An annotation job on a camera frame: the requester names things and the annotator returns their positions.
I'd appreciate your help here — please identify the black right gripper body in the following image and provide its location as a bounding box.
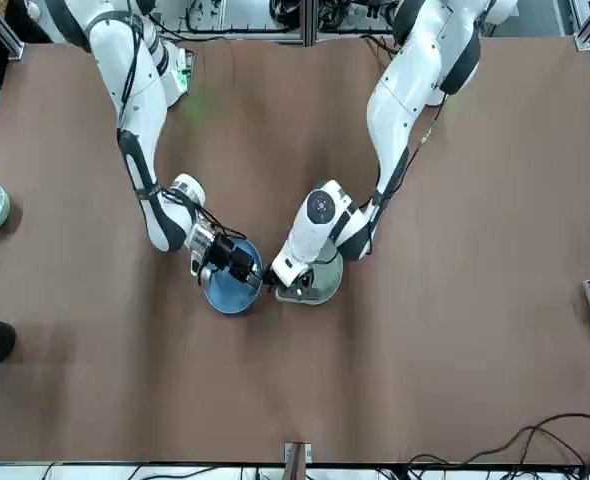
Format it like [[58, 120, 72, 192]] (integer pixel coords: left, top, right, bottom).
[[207, 233, 255, 281]]

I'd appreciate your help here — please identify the blue plate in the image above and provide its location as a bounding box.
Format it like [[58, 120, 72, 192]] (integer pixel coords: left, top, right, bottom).
[[200, 237, 266, 317]]

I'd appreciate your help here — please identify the green plate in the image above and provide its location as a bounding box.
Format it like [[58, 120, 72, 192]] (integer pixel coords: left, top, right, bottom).
[[273, 244, 345, 307]]

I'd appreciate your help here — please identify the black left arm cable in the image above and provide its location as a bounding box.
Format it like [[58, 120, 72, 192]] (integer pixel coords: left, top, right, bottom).
[[369, 92, 451, 231]]

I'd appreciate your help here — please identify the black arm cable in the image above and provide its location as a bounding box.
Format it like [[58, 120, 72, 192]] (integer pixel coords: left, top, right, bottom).
[[369, 92, 451, 231], [117, 12, 249, 246]]

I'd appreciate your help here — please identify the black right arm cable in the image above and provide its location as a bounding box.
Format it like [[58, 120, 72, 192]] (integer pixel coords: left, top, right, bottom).
[[117, 12, 249, 246]]

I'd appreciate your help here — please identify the black desk cable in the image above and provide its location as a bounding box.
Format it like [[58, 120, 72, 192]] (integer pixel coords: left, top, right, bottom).
[[407, 412, 590, 480]]

